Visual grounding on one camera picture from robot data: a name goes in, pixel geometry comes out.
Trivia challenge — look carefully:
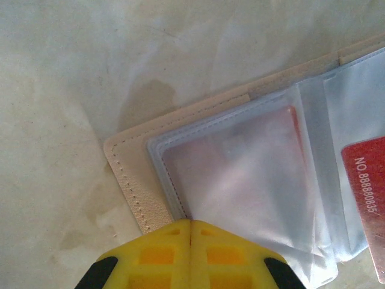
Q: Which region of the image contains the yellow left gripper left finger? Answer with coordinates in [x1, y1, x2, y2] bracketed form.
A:
[73, 219, 192, 289]

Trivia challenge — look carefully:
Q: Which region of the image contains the red credit card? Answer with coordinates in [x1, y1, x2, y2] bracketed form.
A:
[340, 135, 385, 285]

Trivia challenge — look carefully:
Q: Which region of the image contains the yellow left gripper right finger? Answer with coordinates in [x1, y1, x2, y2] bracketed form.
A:
[191, 219, 307, 289]

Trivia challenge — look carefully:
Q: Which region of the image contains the beige leather card holder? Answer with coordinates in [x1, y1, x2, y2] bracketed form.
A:
[103, 31, 385, 285]

